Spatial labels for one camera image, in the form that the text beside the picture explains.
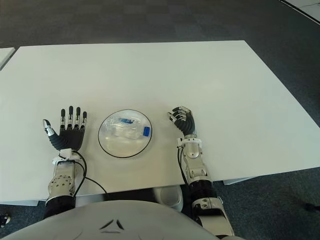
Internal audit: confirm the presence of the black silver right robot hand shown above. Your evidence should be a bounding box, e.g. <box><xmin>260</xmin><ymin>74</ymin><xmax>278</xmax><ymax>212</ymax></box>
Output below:
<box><xmin>166</xmin><ymin>105</ymin><xmax>197</xmax><ymax>137</ymax></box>

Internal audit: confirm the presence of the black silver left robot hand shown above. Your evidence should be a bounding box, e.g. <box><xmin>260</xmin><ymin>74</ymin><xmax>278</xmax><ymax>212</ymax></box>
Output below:
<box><xmin>42</xmin><ymin>105</ymin><xmax>88</xmax><ymax>152</ymax></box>

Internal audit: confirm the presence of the clear bottle with blue cap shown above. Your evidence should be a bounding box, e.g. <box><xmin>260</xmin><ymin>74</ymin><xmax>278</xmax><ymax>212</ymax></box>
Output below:
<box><xmin>105</xmin><ymin>115</ymin><xmax>152</xmax><ymax>141</ymax></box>

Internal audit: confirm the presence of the white plate with black rim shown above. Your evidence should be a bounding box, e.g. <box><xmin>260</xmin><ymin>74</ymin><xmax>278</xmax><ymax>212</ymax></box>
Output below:
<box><xmin>97</xmin><ymin>108</ymin><xmax>154</xmax><ymax>159</ymax></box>

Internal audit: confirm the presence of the white robot leg shell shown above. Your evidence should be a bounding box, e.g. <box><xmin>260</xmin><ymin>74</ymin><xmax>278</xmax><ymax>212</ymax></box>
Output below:
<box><xmin>152</xmin><ymin>186</ymin><xmax>185</xmax><ymax>212</ymax></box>

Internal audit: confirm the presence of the grey robot torso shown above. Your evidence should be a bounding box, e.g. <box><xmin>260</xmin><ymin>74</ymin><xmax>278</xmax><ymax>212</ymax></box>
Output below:
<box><xmin>0</xmin><ymin>199</ymin><xmax>221</xmax><ymax>240</ymax></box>

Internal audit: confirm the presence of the black white caster wheel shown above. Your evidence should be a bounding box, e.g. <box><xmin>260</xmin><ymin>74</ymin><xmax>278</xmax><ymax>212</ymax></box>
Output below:
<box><xmin>0</xmin><ymin>213</ymin><xmax>12</xmax><ymax>228</ymax></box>

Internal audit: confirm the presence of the white neighbouring table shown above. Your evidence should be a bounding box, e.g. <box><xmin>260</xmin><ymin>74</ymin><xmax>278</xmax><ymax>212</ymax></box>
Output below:
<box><xmin>0</xmin><ymin>46</ymin><xmax>15</xmax><ymax>71</ymax></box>

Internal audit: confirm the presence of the dark chair base leg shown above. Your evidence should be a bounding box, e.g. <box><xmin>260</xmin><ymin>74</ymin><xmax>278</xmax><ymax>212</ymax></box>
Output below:
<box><xmin>303</xmin><ymin>201</ymin><xmax>320</xmax><ymax>211</ymax></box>

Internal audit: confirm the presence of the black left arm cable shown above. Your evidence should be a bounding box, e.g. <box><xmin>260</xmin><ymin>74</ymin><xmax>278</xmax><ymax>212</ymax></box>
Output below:
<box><xmin>73</xmin><ymin>149</ymin><xmax>109</xmax><ymax>199</ymax></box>

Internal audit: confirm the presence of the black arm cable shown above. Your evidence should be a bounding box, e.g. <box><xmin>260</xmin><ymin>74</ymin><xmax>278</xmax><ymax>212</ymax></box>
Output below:
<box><xmin>177</xmin><ymin>146</ymin><xmax>190</xmax><ymax>186</ymax></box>
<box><xmin>73</xmin><ymin>149</ymin><xmax>109</xmax><ymax>199</ymax></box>

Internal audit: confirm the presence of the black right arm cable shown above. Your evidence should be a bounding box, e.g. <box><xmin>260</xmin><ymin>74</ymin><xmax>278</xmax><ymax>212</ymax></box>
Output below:
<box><xmin>177</xmin><ymin>146</ymin><xmax>190</xmax><ymax>186</ymax></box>

